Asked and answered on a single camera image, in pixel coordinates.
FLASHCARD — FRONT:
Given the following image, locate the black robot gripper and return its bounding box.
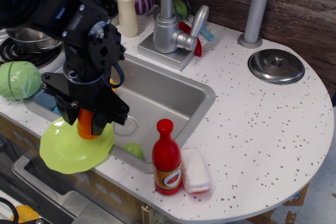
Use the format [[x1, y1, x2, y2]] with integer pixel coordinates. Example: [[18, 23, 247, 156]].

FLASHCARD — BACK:
[[41, 72, 129, 135]]

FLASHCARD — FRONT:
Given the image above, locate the orange toy carrot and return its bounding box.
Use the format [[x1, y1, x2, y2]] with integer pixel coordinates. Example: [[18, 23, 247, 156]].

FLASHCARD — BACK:
[[77, 108, 98, 140]]

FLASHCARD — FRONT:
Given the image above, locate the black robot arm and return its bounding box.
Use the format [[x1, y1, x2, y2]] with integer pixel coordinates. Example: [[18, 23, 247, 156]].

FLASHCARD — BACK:
[[1, 0, 129, 135]]

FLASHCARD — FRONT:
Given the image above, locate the light green plastic plate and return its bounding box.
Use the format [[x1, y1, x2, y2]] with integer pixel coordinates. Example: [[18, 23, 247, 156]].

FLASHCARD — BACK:
[[39, 118, 114, 174]]

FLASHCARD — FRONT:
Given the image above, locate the blue plastic bowl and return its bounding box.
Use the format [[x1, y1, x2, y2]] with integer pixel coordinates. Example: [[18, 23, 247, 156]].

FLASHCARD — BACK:
[[54, 106, 61, 116]]

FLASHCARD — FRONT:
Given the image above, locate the yellow toy squash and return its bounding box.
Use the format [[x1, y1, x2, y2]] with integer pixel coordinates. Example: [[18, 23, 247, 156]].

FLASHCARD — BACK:
[[110, 78, 117, 92]]

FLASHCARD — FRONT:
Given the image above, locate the small green toy fruit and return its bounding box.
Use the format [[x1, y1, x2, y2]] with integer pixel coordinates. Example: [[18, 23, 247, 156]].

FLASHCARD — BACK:
[[122, 142, 144, 160]]

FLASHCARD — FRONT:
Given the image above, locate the silver sink basin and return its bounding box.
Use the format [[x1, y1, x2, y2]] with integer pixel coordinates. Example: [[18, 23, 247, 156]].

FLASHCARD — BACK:
[[24, 53, 217, 174]]

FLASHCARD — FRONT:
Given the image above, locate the green toy cabbage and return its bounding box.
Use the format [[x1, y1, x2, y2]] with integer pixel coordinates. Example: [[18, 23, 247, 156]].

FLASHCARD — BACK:
[[1, 61, 42, 100]]

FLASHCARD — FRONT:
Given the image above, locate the red ketchup bottle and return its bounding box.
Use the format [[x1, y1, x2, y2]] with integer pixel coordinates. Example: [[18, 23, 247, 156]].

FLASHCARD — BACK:
[[152, 119, 182, 195]]

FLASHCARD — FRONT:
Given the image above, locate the steel cooking pot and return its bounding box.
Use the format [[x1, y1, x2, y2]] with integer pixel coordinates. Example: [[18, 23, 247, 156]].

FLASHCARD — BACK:
[[6, 28, 62, 53]]

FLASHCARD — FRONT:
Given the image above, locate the black coil burner front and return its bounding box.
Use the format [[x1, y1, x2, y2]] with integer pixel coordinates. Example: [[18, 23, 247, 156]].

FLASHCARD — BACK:
[[1, 38, 62, 68]]

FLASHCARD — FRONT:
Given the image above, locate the silver toy faucet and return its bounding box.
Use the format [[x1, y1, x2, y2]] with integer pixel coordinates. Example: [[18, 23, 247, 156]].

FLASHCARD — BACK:
[[138, 0, 209, 70]]

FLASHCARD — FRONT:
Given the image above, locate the cream plastic bottle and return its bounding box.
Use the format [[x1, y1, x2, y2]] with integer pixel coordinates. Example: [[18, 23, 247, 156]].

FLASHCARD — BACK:
[[117, 0, 138, 37]]

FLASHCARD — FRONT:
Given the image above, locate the yellow toy on floor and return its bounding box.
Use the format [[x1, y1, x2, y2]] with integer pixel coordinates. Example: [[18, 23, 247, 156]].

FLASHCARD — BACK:
[[15, 205, 40, 223]]

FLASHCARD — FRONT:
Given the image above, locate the white red sponge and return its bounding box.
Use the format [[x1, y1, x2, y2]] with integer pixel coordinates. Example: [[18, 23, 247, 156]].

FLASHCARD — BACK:
[[181, 148, 210, 194]]

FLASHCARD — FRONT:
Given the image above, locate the purple striped toy onion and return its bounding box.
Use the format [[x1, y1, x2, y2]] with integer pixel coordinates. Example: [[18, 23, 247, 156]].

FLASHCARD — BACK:
[[134, 0, 154, 15]]

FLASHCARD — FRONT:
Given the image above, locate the red toy chili pepper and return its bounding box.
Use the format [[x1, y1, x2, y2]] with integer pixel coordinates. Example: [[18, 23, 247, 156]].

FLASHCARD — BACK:
[[178, 22, 202, 57]]

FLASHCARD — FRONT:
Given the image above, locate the green toy can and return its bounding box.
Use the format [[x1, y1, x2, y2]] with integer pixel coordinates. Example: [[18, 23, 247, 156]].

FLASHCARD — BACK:
[[173, 0, 191, 20]]

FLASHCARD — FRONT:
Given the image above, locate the blue plastic utensil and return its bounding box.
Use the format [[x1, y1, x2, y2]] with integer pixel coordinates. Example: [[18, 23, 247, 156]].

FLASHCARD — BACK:
[[201, 27, 215, 42]]

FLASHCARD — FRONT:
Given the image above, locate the grey metal pole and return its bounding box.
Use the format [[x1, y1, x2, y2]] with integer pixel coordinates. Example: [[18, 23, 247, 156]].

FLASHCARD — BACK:
[[238, 0, 267, 49]]

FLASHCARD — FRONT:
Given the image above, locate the steel pot lid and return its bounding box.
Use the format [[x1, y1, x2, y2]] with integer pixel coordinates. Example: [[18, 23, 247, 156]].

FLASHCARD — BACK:
[[248, 49, 305, 84]]

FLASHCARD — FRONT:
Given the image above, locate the silver oven door handle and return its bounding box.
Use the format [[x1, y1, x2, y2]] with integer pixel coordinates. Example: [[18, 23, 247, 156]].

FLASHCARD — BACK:
[[12, 155, 79, 219]]

